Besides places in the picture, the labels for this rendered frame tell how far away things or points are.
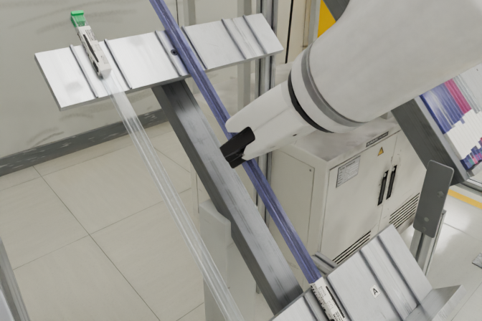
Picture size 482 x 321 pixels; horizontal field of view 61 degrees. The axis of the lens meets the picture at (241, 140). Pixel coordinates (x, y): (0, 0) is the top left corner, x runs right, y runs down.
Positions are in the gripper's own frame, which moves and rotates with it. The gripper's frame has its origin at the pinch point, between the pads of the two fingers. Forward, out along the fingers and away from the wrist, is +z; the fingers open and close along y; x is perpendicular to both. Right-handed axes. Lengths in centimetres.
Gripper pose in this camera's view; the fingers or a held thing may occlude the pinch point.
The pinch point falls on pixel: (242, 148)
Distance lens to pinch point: 49.7
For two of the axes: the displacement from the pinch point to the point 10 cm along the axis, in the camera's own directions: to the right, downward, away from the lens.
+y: -7.5, 3.1, -5.9
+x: 4.5, 8.8, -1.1
